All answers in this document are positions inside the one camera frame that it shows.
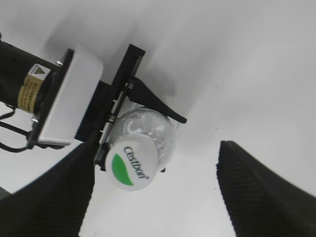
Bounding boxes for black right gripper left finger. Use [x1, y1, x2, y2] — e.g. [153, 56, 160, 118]
[0, 144, 96, 237]

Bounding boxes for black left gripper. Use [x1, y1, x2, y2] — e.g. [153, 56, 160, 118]
[75, 44, 187, 171]

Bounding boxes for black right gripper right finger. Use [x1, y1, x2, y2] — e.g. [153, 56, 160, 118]
[216, 141, 316, 237]

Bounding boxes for clear cestbon water bottle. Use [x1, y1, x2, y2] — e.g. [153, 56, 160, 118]
[108, 106, 175, 171]

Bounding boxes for white green bottle cap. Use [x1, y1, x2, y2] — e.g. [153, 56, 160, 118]
[105, 134, 158, 191]

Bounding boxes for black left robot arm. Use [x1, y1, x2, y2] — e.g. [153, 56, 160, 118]
[0, 41, 187, 159]

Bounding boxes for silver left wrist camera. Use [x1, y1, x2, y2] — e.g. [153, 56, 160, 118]
[27, 46, 103, 149]

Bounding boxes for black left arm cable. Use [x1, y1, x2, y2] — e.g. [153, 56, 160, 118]
[0, 103, 35, 151]

